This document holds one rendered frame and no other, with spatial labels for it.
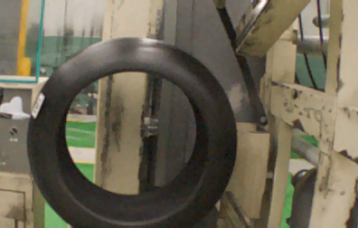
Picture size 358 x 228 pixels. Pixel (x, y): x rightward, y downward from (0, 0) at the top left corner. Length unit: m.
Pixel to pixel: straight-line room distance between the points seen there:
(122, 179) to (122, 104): 0.25
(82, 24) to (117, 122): 8.94
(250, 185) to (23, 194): 0.92
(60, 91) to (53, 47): 9.28
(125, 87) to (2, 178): 0.71
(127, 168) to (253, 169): 0.41
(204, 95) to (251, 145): 0.43
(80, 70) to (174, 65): 0.24
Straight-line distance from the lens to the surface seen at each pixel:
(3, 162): 2.43
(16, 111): 1.69
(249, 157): 1.96
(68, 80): 1.56
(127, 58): 1.55
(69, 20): 10.89
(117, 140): 1.98
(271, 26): 1.63
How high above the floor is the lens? 1.47
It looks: 9 degrees down
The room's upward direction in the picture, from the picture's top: 4 degrees clockwise
